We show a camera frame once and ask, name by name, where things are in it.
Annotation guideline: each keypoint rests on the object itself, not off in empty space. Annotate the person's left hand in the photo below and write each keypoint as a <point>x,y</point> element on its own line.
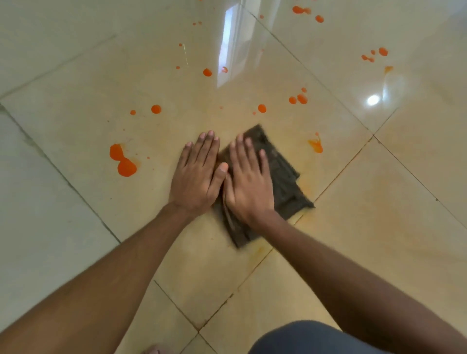
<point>191,186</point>

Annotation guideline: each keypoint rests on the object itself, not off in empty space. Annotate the person's right hand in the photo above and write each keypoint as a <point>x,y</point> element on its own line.
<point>250,193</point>

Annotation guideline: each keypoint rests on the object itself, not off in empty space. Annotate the person's right middle finger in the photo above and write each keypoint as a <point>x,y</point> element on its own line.
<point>242,153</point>

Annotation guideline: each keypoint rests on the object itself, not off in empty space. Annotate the person's right little finger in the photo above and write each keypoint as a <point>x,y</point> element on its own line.
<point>264,164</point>

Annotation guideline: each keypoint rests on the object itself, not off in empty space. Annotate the person's left middle finger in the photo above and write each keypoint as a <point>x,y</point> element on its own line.
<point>206,147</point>

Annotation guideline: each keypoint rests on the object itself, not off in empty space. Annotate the person's left little finger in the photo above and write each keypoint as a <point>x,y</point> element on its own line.
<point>184,155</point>

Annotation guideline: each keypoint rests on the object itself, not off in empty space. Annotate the person's left thumb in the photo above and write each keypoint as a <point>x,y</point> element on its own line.
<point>220,177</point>

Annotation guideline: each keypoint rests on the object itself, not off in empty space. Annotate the person's right thumb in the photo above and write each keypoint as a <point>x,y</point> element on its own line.
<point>227,191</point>

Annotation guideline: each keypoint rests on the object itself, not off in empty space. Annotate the dark brown cleaning cloth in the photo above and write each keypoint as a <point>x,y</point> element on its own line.
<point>288,182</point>

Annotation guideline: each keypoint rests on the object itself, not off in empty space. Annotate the person's right forearm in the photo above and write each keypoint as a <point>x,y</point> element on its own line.
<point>357,288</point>

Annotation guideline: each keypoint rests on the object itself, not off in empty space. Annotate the person's left forearm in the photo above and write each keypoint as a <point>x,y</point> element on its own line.
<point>98,288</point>

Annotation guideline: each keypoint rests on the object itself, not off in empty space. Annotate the scattered orange liquid spills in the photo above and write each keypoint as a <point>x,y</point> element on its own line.
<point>126,167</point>

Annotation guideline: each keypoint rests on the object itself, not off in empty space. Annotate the person's dark grey trouser leg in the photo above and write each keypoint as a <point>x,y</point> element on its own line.
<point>313,339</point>

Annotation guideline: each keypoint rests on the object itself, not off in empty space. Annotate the person's bare foot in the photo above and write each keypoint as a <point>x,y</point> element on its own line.
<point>157,350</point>

